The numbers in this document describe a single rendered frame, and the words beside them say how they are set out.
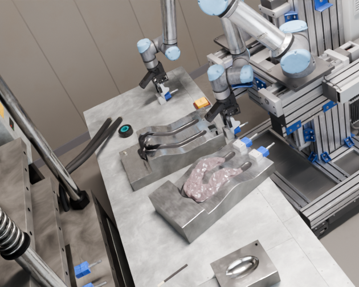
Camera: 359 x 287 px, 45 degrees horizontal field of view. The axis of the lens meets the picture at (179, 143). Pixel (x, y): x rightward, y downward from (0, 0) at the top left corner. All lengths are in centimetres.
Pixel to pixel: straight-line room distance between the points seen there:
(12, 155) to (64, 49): 190
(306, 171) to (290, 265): 115
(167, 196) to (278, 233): 48
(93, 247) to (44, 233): 28
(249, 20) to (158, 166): 78
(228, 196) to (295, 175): 98
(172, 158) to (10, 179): 74
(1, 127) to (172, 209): 83
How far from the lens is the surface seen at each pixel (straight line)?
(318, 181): 267
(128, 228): 197
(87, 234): 208
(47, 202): 194
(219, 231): 180
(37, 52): 360
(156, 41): 238
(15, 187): 168
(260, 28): 178
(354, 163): 275
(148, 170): 207
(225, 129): 213
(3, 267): 145
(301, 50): 181
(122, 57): 379
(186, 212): 176
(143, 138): 216
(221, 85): 195
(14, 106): 186
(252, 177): 187
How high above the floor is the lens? 222
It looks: 39 degrees down
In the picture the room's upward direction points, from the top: 23 degrees counter-clockwise
